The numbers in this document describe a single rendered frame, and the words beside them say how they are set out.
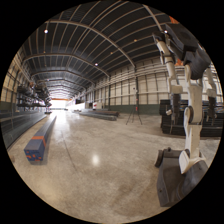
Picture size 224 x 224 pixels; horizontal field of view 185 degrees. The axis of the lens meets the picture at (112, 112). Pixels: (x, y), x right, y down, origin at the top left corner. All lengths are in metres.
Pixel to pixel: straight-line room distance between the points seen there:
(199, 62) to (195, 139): 0.51
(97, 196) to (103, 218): 0.21
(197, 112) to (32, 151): 1.60
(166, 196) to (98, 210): 0.42
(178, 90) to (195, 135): 0.38
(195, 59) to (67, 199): 1.22
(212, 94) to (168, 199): 0.77
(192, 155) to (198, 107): 0.35
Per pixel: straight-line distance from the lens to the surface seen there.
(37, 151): 1.04
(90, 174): 0.78
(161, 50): 0.71
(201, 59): 0.54
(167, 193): 0.56
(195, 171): 0.53
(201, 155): 0.72
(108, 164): 0.88
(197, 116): 0.68
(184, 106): 2.22
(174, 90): 0.57
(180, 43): 0.68
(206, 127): 2.36
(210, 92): 0.78
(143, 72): 10.58
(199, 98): 0.69
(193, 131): 0.68
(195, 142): 0.68
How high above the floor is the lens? 0.62
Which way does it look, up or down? 2 degrees down
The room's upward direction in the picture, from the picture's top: 1 degrees clockwise
